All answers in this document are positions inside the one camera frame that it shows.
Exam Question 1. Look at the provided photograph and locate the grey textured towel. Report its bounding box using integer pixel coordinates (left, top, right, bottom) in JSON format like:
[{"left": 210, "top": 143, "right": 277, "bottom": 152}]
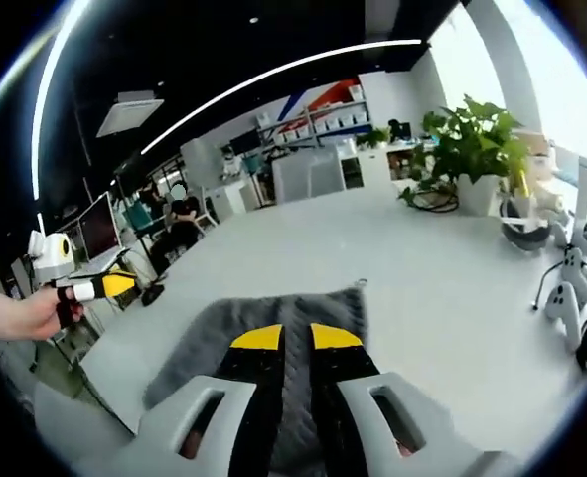
[{"left": 142, "top": 278, "right": 372, "bottom": 477}]

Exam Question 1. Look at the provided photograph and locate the person's left hand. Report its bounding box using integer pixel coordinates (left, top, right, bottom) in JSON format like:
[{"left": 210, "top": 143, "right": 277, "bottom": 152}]
[{"left": 0, "top": 286, "right": 86, "bottom": 342}]

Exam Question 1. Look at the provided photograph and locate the black computer mouse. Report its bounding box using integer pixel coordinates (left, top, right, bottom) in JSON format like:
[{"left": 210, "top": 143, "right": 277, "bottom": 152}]
[{"left": 141, "top": 283, "right": 167, "bottom": 307}]

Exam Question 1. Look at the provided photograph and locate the green chair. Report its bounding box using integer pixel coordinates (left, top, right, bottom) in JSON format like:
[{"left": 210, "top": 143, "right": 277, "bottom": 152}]
[{"left": 125, "top": 202, "right": 149, "bottom": 231}]

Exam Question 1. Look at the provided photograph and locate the white ceiling light strip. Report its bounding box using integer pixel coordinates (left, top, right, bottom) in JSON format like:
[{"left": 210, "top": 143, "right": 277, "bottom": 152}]
[
  {"left": 30, "top": 0, "right": 93, "bottom": 201},
  {"left": 140, "top": 39, "right": 422, "bottom": 155}
]

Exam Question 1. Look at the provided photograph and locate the white visitor chair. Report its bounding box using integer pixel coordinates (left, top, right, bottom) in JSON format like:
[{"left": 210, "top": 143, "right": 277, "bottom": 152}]
[{"left": 201, "top": 186, "right": 220, "bottom": 229}]

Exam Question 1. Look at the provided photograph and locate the white storage cabinet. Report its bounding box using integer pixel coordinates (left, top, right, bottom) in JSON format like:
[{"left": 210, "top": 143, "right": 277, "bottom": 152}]
[{"left": 208, "top": 181, "right": 250, "bottom": 221}]

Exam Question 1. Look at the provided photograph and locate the ceiling air conditioner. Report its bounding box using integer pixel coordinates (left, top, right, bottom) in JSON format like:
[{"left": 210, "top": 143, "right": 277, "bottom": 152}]
[{"left": 96, "top": 90, "right": 166, "bottom": 139}]

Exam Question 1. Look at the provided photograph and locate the frosted translucent panel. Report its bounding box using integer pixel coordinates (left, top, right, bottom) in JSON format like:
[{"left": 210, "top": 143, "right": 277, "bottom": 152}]
[{"left": 271, "top": 144, "right": 347, "bottom": 204}]

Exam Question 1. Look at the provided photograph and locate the white low cabinet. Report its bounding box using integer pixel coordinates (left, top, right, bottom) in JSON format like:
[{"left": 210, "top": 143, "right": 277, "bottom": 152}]
[{"left": 340, "top": 147, "right": 404, "bottom": 191}]

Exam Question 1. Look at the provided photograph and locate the white headset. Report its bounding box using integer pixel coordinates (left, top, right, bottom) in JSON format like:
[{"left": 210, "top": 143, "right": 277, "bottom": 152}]
[{"left": 500, "top": 198, "right": 555, "bottom": 252}]

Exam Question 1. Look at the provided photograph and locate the white game controller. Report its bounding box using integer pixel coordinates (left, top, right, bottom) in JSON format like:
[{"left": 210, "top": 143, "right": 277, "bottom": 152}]
[
  {"left": 560, "top": 246, "right": 587, "bottom": 295},
  {"left": 543, "top": 280, "right": 585, "bottom": 340}
]

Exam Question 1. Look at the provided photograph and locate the small potted green plant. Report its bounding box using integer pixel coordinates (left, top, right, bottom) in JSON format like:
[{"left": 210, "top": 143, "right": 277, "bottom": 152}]
[{"left": 357, "top": 127, "right": 391, "bottom": 150}]

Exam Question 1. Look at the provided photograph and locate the shelf of white storage boxes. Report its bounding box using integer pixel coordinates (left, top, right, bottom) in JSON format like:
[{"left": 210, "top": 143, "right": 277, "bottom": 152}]
[{"left": 256, "top": 83, "right": 371, "bottom": 146}]

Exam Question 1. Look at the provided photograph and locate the large potted green plant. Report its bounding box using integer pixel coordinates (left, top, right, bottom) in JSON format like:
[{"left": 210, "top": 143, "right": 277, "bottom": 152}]
[{"left": 398, "top": 93, "right": 530, "bottom": 218}]

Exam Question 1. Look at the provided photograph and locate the white upright pole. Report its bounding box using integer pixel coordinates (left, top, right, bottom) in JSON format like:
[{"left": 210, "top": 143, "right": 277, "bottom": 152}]
[{"left": 573, "top": 156, "right": 587, "bottom": 240}]

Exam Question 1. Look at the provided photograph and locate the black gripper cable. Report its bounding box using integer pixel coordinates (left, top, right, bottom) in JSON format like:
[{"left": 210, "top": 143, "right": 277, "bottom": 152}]
[{"left": 48, "top": 339, "right": 136, "bottom": 437}]

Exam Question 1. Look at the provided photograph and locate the black coiled cable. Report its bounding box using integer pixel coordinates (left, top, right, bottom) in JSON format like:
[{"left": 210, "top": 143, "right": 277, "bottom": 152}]
[{"left": 410, "top": 190, "right": 460, "bottom": 215}]

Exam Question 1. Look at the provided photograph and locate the black wall monitor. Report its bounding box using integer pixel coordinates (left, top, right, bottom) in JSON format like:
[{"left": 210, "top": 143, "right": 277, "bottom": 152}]
[{"left": 229, "top": 129, "right": 262, "bottom": 155}]

